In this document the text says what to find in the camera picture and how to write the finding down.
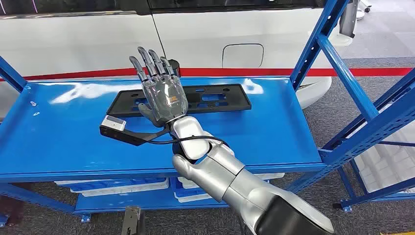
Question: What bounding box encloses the dark left robot hand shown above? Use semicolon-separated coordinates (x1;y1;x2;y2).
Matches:
139;207;146;235

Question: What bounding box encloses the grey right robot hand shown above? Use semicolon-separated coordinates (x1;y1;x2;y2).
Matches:
129;46;189;128

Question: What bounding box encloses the black plastic plate frame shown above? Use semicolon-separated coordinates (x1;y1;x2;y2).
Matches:
106;83;252;118

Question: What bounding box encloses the red barrier belt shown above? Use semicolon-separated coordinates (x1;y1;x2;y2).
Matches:
0;67;415;82

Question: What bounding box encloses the white car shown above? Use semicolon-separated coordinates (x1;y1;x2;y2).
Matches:
0;0;354;111

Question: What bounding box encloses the white wheeled stand base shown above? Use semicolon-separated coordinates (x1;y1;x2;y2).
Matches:
356;0;373;21

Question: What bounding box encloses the large white plastic crate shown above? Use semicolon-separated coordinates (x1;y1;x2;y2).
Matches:
353;120;415;193

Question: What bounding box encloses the black stanchion post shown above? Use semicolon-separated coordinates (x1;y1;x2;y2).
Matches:
168;59;181;78

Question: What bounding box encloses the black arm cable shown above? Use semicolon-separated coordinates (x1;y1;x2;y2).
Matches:
147;135;229;148

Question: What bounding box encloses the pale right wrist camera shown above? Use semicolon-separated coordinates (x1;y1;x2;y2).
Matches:
101;115;127;132

